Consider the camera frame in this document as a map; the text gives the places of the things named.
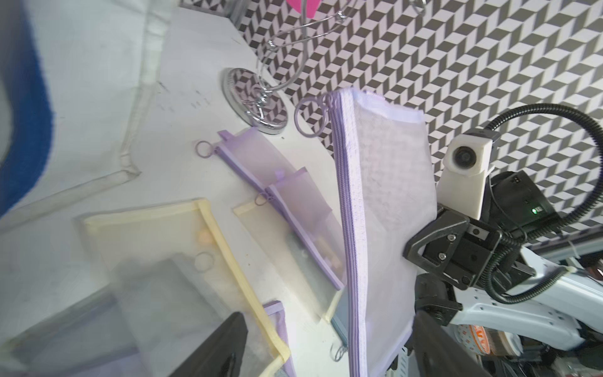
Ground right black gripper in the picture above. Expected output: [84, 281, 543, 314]
[403, 171, 561, 290]

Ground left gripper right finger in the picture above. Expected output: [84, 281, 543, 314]
[411, 310, 489, 377]

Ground purple mesh pencil pouch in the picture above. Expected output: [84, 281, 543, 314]
[298, 87, 437, 376]

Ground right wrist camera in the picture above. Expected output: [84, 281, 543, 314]
[437, 129, 500, 220]

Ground chrome wire stand pink discs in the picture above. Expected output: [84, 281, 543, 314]
[225, 1, 437, 139]

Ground grey mesh pouch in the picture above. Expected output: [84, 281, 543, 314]
[1, 262, 205, 376]

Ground right purple mesh pouch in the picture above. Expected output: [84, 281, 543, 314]
[195, 129, 316, 204]

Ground small grey blue pouch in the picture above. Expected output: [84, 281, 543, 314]
[330, 288, 349, 362]

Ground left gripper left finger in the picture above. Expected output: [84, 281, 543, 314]
[170, 312, 248, 377]

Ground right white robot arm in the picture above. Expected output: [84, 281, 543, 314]
[403, 104, 602, 376]

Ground white canvas bag blue handles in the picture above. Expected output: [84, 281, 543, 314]
[1, 1, 177, 231]

